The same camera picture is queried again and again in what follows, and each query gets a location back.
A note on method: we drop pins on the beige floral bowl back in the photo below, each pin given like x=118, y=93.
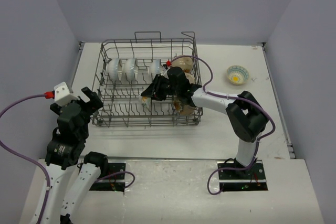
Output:
x=185, y=63

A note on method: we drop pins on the beige floral bowl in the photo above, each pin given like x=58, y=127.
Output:
x=183, y=109
x=190, y=78
x=185, y=63

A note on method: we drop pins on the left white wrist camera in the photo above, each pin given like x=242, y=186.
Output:
x=63, y=94

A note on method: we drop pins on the beige floral bowl front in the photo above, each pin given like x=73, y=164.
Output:
x=183, y=109

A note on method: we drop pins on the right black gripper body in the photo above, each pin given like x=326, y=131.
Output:
x=172, y=89

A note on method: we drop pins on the white blue-striped bowl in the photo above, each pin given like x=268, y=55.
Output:
x=130, y=69
x=114, y=69
x=155, y=68

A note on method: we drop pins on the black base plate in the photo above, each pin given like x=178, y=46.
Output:
x=114, y=183
x=247, y=180

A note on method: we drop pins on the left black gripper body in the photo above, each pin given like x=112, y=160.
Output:
x=84, y=107

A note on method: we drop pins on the white green floral bowl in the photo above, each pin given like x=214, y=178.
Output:
x=145, y=100

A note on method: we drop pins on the white blue-striped bowl left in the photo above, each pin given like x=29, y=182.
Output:
x=114, y=69

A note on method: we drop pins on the grey wire dish rack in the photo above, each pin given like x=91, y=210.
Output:
x=121, y=98

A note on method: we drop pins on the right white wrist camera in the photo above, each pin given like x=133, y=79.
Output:
x=167, y=65

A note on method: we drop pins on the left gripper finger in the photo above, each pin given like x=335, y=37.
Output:
x=91, y=96
x=95, y=103

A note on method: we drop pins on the white blue-striped bowl middle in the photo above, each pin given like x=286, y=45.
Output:
x=130, y=69

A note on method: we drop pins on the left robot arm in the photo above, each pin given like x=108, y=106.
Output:
x=63, y=152

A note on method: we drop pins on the white blue-striped bowl right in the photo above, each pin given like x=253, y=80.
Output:
x=155, y=68

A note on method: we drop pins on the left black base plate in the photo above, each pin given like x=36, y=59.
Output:
x=114, y=183

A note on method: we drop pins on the yellow patterned bowl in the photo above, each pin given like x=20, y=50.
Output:
x=237, y=75

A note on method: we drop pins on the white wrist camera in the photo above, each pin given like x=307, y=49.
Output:
x=167, y=65
x=63, y=94

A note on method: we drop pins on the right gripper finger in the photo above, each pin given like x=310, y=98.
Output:
x=158, y=82
x=154, y=92

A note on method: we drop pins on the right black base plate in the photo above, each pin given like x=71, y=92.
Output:
x=247, y=180

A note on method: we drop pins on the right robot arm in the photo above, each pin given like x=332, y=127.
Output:
x=247, y=118

